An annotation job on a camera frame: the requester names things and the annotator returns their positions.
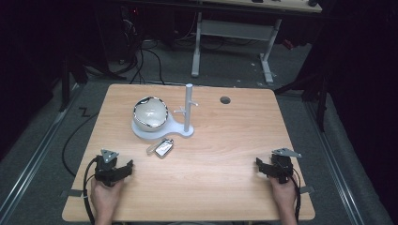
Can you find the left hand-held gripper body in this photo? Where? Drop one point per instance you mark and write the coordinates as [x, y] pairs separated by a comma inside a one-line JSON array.
[[104, 170]]

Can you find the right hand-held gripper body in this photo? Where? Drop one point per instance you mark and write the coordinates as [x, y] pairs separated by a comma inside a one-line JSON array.
[[281, 165]]

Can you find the person's left hand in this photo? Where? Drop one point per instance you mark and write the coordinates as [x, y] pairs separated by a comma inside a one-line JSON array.
[[104, 197]]

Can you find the person's right hand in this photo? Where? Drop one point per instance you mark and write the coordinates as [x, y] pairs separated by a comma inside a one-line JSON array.
[[284, 195]]

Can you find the grey tape strip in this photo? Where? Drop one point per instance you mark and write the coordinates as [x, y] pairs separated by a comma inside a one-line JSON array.
[[72, 192], [307, 189]]

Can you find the small silver packet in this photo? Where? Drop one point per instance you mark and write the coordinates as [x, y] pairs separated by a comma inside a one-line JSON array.
[[164, 147]]

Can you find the white bowl with silver rim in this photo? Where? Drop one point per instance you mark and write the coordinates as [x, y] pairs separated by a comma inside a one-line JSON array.
[[150, 113]]

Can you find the black metal stand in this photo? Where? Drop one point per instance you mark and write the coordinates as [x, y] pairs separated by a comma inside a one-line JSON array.
[[65, 84], [320, 100]]

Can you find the white stand with pegs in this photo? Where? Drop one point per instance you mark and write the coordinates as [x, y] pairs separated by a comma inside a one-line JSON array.
[[187, 106]]

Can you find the black computer tower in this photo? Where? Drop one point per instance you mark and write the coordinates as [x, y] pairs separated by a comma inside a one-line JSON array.
[[129, 31]]

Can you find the desk with white legs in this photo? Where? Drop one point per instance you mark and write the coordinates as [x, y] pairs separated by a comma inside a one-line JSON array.
[[233, 29]]

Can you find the metal floor rail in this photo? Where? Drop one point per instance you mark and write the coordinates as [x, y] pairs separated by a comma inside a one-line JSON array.
[[34, 156], [334, 168]]

